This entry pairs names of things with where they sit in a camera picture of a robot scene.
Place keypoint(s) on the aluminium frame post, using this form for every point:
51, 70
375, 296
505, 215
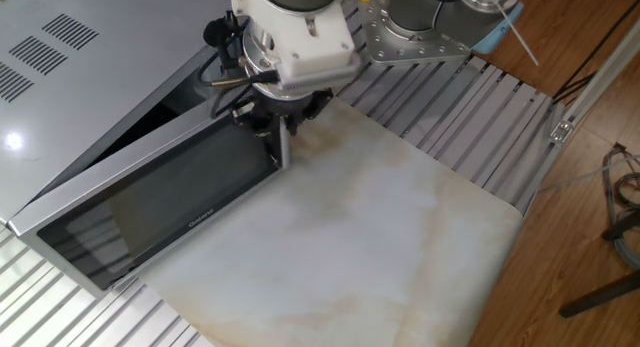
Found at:
605, 72

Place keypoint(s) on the silver microwave oven body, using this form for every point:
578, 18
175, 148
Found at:
100, 87

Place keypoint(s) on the dark furniture leg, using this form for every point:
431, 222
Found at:
625, 227
600, 294

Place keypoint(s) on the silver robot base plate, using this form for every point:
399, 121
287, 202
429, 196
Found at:
400, 47

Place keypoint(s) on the white zip tie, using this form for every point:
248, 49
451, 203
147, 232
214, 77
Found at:
517, 34

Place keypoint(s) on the silver corner bracket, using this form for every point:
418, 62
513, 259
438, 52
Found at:
561, 132

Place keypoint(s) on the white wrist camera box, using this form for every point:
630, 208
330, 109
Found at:
310, 47

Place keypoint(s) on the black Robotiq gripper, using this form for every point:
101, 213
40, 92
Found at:
290, 109

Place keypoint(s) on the marble pattern table mat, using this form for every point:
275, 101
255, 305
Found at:
350, 227

